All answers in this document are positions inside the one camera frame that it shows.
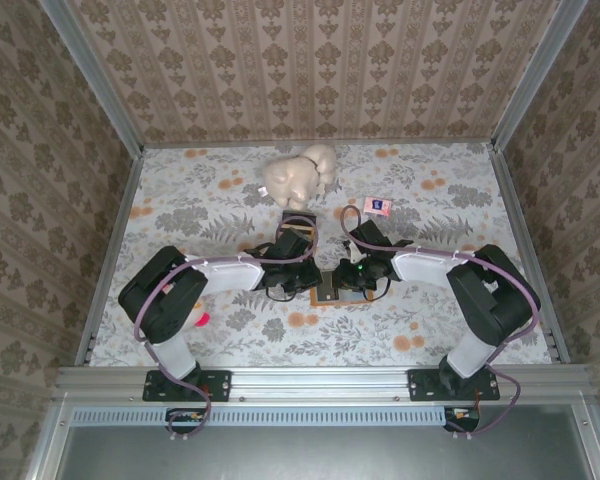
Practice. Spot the orange leather card holder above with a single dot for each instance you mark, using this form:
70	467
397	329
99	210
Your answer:
314	300

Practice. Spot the red box with brown lid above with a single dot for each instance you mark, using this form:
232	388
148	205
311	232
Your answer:
300	216

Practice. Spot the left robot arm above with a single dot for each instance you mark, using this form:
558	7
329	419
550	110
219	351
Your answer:
230	272

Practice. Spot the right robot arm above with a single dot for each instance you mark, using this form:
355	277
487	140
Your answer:
425	265

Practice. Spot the gold card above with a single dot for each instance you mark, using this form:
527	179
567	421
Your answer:
302	231

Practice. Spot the floral table cover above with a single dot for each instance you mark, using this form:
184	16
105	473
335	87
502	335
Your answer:
330	330

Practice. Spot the small pink packet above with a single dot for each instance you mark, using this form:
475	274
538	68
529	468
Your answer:
377	207

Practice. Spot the beige plush dog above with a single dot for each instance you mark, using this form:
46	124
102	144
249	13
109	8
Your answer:
290	180

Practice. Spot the round plush toy with glasses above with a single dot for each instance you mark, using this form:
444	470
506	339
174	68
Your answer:
203	320

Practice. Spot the grey metal panel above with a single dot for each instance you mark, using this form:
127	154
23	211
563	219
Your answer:
305	455

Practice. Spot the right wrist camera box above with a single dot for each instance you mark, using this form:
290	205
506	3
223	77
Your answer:
353	254

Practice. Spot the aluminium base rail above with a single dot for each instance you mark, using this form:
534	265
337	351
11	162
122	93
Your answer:
320	382

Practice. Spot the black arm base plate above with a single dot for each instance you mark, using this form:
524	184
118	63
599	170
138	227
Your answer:
217	385
422	385

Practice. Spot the aluminium side rail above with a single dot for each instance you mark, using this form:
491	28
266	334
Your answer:
518	215
111	250

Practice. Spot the aluminium corner post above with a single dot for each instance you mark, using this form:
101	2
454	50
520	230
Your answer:
97	75
536	75

